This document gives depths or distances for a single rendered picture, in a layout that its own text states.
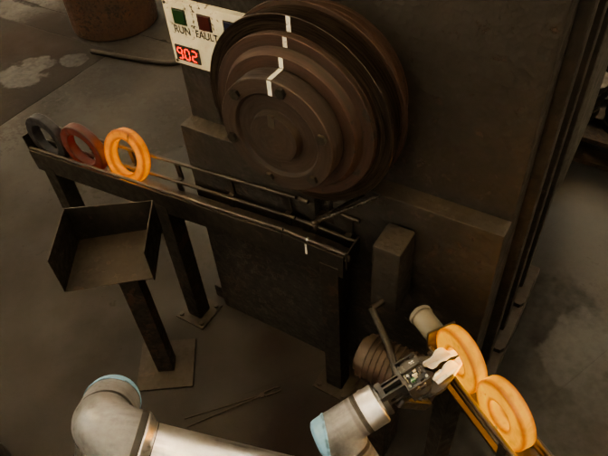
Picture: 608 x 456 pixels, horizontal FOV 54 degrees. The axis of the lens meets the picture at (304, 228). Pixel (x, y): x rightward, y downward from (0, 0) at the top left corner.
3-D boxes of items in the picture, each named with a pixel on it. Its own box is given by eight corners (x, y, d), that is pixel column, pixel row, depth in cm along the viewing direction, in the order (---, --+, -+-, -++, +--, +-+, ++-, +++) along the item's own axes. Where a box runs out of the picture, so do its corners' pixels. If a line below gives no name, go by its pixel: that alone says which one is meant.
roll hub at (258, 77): (242, 156, 145) (225, 52, 125) (344, 193, 134) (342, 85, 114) (229, 170, 142) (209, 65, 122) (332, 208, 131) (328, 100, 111)
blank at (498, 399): (491, 358, 124) (478, 365, 123) (543, 418, 113) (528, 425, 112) (485, 402, 134) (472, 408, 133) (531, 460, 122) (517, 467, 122)
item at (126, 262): (128, 344, 226) (62, 207, 175) (198, 337, 226) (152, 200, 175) (121, 393, 212) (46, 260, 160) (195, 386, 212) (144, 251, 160)
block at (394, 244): (385, 277, 170) (389, 217, 153) (412, 288, 167) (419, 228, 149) (368, 304, 164) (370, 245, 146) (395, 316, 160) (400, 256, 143)
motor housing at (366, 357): (368, 413, 201) (372, 321, 163) (430, 445, 192) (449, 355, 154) (350, 446, 194) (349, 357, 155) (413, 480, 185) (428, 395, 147)
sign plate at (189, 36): (180, 58, 163) (166, -6, 150) (259, 80, 153) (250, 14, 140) (175, 62, 162) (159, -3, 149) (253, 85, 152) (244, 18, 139)
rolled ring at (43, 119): (50, 122, 199) (57, 117, 201) (16, 113, 208) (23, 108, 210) (72, 166, 211) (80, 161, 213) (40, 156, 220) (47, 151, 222)
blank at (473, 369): (449, 309, 135) (436, 315, 134) (492, 359, 124) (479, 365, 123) (445, 352, 145) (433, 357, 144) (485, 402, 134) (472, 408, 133)
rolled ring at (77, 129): (87, 130, 190) (94, 125, 192) (51, 124, 200) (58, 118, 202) (110, 176, 202) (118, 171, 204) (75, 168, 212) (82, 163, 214)
